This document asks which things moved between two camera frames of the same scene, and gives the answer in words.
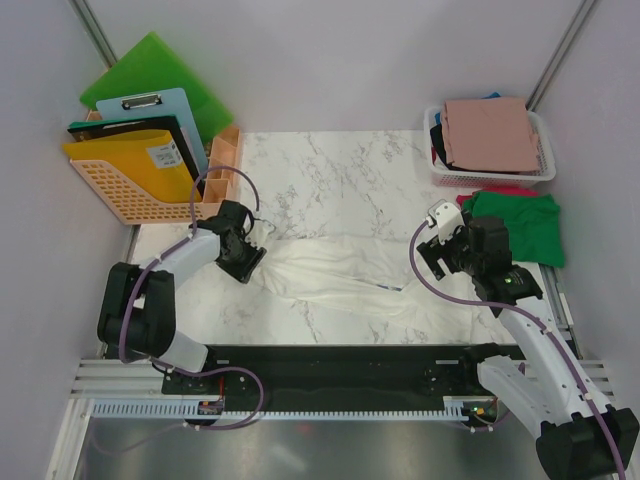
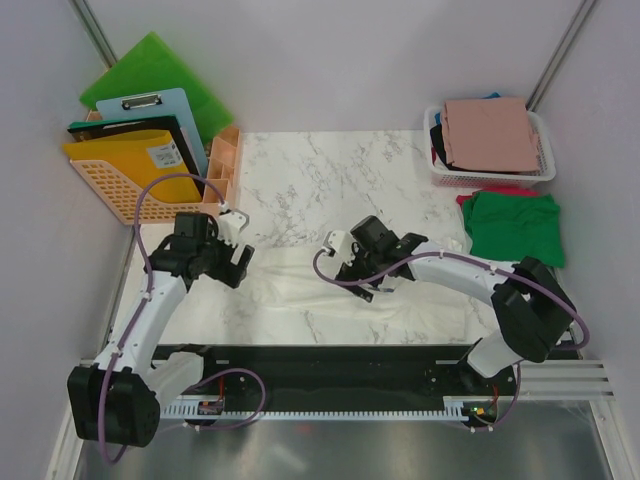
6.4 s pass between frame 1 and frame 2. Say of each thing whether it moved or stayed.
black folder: stayed
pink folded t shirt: stayed
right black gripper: moved
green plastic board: stayed
